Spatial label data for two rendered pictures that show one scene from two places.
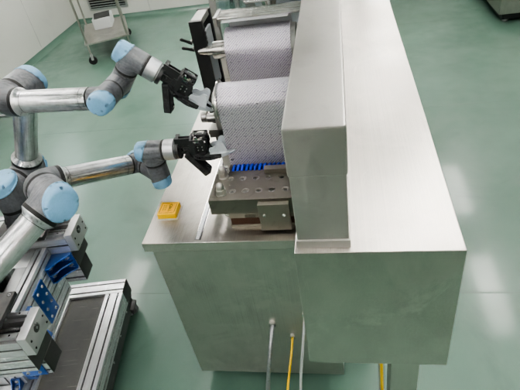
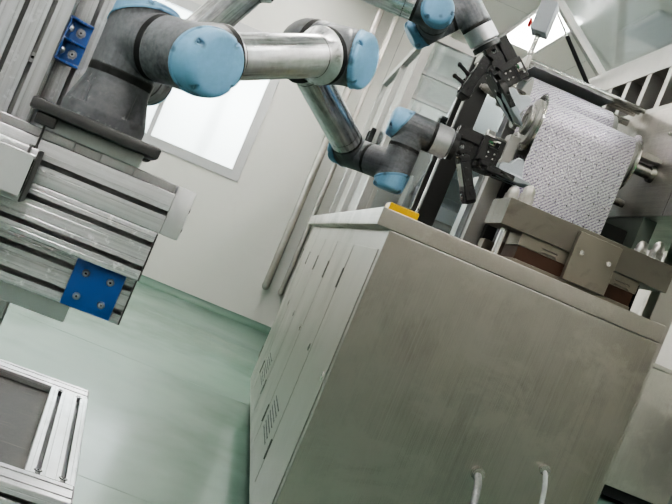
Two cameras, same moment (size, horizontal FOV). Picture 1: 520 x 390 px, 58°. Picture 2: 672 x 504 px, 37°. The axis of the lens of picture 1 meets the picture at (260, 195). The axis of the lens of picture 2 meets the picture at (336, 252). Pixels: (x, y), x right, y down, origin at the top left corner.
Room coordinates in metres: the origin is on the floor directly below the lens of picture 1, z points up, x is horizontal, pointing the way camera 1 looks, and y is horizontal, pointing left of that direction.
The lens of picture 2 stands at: (-0.71, 1.14, 0.76)
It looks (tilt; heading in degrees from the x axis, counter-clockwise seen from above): 0 degrees down; 341
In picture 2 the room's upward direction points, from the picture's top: 23 degrees clockwise
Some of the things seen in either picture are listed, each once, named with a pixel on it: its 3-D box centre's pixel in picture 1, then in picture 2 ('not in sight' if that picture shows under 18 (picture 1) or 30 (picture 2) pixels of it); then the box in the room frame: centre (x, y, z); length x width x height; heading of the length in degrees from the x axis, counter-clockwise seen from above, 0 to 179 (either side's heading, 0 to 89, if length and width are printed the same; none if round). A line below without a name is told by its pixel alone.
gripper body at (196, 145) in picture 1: (193, 145); (474, 152); (1.42, 0.20, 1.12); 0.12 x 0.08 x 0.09; 77
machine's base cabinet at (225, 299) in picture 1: (284, 148); (374, 381); (2.36, -0.20, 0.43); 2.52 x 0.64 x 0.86; 167
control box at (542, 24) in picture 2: not in sight; (542, 18); (1.99, -0.08, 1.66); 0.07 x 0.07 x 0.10; 56
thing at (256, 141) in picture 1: (259, 143); (564, 194); (1.37, -0.03, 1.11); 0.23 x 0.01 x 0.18; 77
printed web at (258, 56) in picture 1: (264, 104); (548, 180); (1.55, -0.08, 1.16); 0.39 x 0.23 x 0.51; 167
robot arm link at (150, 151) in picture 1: (151, 151); (411, 129); (1.46, 0.35, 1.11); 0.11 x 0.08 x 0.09; 77
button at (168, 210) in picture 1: (169, 210); (401, 212); (1.35, 0.34, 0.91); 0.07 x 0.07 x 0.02; 77
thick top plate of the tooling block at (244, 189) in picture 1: (271, 189); (577, 244); (1.24, -0.04, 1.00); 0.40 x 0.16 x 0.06; 77
